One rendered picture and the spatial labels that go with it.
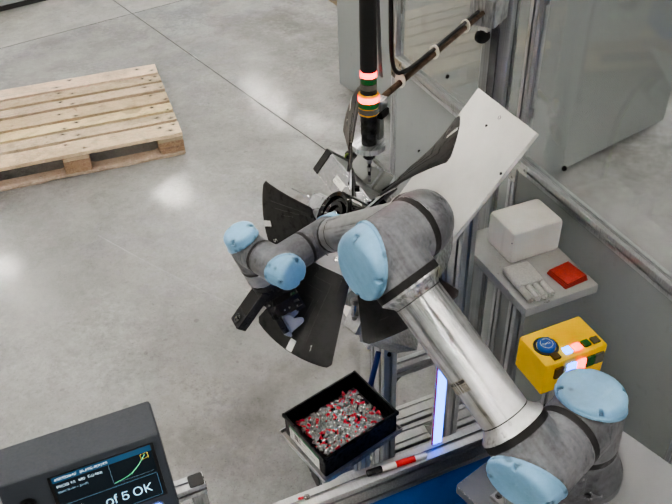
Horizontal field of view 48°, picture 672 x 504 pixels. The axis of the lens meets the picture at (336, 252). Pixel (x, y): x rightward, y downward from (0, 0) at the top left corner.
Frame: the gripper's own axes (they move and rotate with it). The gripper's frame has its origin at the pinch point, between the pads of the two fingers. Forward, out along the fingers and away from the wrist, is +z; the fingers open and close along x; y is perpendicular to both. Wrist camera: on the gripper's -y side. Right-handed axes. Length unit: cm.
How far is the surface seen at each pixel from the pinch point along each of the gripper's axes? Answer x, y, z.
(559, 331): -36, 53, 5
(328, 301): -0.6, 12.7, -3.2
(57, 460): -39, -41, -43
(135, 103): 305, -17, 83
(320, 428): -21.7, -3.7, 10.3
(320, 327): -3.0, 7.9, 0.9
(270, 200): 35.1, 13.4, -11.0
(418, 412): 27, 26, 101
